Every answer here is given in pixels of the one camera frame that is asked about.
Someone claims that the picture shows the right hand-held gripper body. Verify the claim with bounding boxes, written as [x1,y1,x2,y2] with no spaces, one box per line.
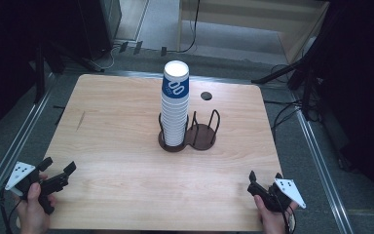
[246,177,307,214]

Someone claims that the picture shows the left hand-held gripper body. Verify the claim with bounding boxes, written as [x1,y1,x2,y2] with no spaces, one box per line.
[4,161,70,215]

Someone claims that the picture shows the dark brown double cup holder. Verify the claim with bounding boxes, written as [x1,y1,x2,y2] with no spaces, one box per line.
[157,109,222,153]

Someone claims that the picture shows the stack of ribbed paper cups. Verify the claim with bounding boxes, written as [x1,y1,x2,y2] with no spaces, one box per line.
[160,94,190,147]

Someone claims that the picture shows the blue and white paper cup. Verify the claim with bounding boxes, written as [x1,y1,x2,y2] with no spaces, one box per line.
[161,59,191,99]

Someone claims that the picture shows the person's right hand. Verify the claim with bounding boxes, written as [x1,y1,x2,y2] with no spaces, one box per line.
[253,194,298,234]

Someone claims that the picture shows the person's left hand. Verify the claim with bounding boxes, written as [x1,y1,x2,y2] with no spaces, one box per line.
[13,174,58,234]

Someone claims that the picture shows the black metal stand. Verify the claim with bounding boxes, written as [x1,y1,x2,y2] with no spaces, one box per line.
[33,40,66,104]

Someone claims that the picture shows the black tripod stand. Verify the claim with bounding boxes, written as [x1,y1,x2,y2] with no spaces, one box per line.
[251,19,325,122]

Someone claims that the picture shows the beige wooden partition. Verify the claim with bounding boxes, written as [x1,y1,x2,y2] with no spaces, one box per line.
[177,0,331,65]

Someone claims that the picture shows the dark cabinet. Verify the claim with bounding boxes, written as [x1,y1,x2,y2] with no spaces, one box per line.
[77,0,123,61]

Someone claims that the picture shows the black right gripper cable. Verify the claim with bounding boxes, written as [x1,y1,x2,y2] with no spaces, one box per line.
[280,201,297,234]

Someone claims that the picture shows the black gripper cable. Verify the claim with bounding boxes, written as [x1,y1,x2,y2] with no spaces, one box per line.
[280,201,297,234]
[0,187,23,234]

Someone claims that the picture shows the aluminium floor rail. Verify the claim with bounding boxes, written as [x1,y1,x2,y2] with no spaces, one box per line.
[0,72,57,217]
[290,92,355,234]

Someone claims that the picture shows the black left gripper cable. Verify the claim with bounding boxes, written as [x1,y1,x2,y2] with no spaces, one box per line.
[0,187,23,234]

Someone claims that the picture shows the black floor cables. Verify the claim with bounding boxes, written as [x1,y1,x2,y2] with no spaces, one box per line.
[263,62,310,131]

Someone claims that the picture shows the black hanging power cable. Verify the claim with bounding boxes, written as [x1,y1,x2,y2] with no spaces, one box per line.
[178,0,202,55]

